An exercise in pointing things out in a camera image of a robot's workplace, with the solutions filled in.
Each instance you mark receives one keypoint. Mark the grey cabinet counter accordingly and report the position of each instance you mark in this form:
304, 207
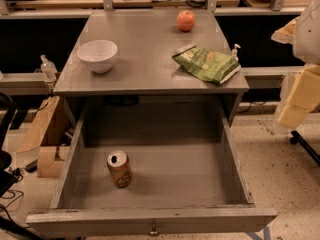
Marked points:
146, 41

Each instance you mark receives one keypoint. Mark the red apple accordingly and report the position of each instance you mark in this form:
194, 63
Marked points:
185, 20

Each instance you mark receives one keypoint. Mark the grey open drawer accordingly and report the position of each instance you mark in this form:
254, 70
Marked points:
185, 175

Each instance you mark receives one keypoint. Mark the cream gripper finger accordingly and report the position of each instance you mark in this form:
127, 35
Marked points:
303, 98

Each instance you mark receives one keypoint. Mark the white ceramic bowl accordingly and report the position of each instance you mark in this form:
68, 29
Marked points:
98, 55

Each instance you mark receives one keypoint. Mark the metal drawer knob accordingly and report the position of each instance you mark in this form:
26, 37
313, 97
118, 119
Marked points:
153, 232

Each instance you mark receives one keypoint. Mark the brown cardboard box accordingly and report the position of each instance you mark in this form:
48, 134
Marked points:
46, 136

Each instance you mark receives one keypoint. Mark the green chip bag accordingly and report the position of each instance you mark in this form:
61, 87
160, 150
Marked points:
205, 64

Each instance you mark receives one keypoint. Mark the orange soda can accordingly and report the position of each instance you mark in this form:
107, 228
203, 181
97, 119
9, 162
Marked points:
119, 167

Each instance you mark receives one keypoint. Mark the clear sanitizer bottle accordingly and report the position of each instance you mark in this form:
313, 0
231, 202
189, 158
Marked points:
48, 68

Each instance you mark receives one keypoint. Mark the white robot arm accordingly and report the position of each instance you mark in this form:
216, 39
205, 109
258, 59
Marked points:
303, 33

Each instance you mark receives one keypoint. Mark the small pump bottle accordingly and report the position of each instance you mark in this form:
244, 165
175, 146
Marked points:
234, 51

